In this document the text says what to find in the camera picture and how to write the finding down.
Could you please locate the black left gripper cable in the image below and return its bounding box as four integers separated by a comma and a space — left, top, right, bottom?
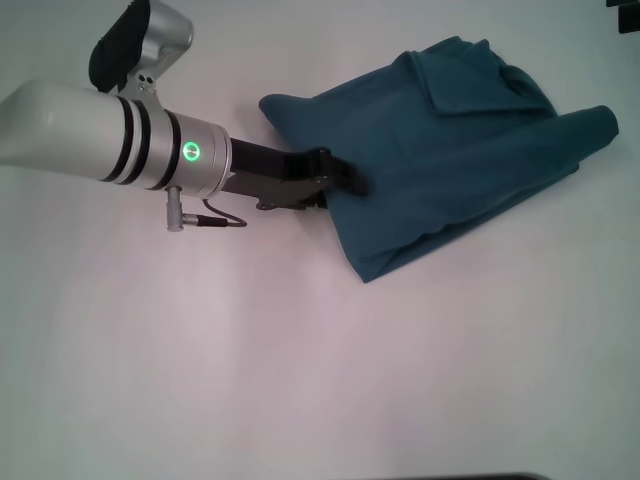
166, 185, 249, 234

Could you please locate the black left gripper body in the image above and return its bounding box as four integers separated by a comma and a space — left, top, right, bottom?
222, 136, 334, 212

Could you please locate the blue shirt with pink print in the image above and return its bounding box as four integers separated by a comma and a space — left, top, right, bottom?
258, 35, 621, 285

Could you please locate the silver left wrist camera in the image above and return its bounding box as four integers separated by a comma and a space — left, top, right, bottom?
88, 0, 195, 96

